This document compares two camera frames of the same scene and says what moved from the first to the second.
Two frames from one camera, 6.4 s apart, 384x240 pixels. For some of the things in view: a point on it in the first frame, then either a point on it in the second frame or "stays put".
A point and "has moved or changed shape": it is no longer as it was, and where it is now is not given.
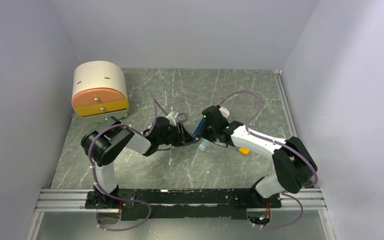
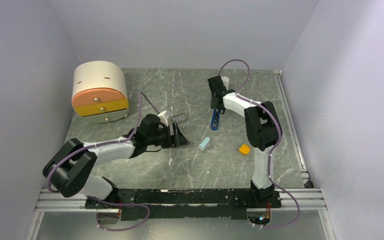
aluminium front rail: (299, 200) stays put
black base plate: (172, 203) stays put
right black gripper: (206, 135) -> (212, 105)
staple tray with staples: (182, 117) stays put
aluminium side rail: (285, 104) stays put
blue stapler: (198, 129) has moved or changed shape
